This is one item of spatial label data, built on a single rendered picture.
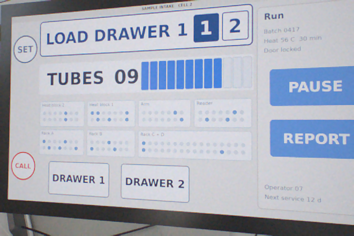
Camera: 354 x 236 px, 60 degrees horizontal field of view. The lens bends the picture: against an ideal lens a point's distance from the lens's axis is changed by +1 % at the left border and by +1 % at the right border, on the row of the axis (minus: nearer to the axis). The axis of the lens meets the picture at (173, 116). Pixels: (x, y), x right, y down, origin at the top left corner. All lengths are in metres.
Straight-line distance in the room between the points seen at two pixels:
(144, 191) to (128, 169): 0.03
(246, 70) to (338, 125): 0.12
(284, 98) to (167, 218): 0.21
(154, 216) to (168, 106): 0.14
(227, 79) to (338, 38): 0.13
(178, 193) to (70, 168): 0.16
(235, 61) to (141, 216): 0.23
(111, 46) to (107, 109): 0.09
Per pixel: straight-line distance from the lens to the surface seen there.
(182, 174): 0.40
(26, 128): 0.49
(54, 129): 0.47
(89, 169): 0.44
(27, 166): 0.50
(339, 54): 0.40
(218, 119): 0.38
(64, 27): 0.48
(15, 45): 0.52
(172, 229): 0.64
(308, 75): 0.39
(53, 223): 1.81
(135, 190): 0.42
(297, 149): 0.39
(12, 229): 1.42
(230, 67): 0.39
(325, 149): 0.39
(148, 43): 0.42
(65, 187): 0.46
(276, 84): 0.39
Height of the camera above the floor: 1.31
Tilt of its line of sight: 37 degrees down
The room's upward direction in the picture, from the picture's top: 11 degrees counter-clockwise
